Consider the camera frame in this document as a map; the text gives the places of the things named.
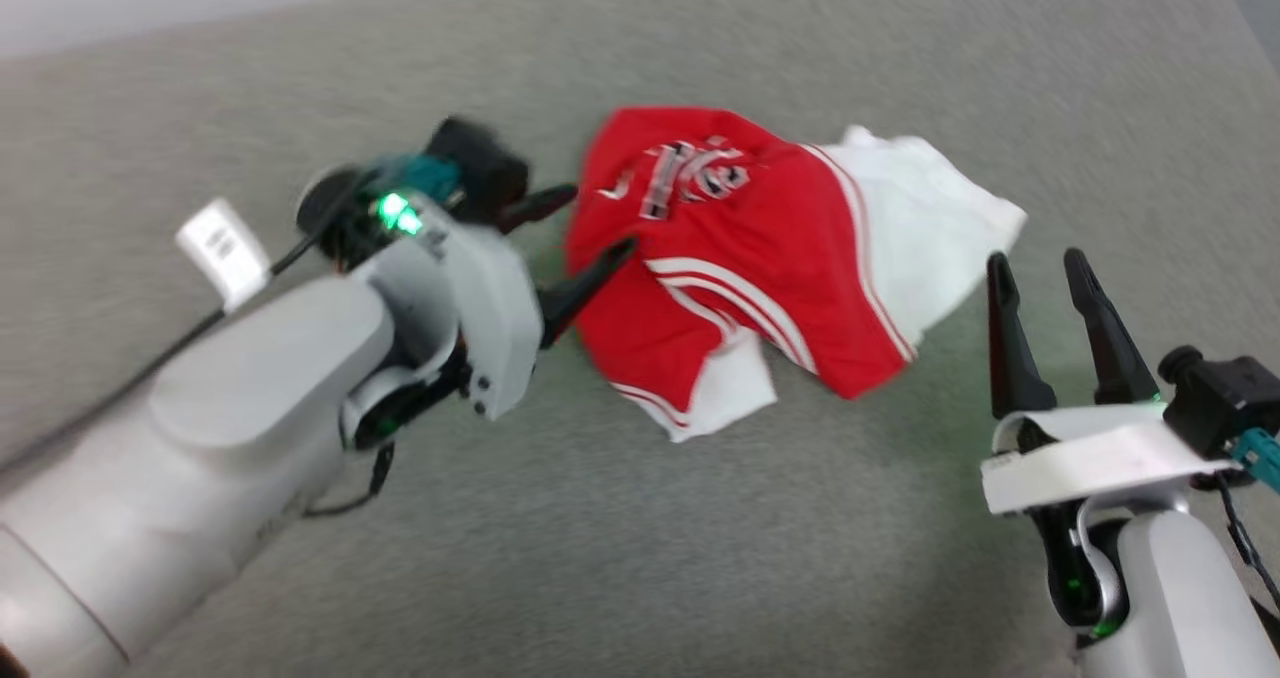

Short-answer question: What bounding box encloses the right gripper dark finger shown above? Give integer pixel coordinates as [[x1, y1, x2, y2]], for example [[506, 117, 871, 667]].
[[1062, 247, 1164, 407], [985, 251, 1059, 422]]

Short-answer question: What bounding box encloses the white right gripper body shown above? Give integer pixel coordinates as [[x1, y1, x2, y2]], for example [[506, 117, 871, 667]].
[[979, 402, 1243, 517]]

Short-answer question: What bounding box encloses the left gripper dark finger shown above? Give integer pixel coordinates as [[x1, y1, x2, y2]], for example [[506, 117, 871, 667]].
[[497, 185, 579, 237], [540, 237, 639, 350]]

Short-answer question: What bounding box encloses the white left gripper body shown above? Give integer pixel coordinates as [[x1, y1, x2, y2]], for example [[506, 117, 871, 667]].
[[350, 190, 547, 422]]

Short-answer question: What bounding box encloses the red and white garment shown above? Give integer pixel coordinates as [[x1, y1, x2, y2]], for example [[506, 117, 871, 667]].
[[563, 106, 1029, 444]]

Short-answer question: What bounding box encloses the white printed label tag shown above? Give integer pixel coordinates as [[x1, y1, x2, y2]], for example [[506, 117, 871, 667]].
[[175, 198, 272, 315]]

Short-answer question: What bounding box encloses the grey fabric sofa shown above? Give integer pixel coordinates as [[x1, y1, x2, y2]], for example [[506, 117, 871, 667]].
[[0, 0, 1280, 678]]

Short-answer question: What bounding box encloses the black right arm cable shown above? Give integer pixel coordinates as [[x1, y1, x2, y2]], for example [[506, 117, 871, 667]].
[[1213, 470, 1280, 614]]

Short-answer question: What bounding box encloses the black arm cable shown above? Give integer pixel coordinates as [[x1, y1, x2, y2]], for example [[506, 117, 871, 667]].
[[1213, 470, 1280, 614], [0, 233, 336, 474]]

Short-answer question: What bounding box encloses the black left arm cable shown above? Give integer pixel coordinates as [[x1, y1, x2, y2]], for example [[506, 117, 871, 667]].
[[0, 233, 336, 474]]

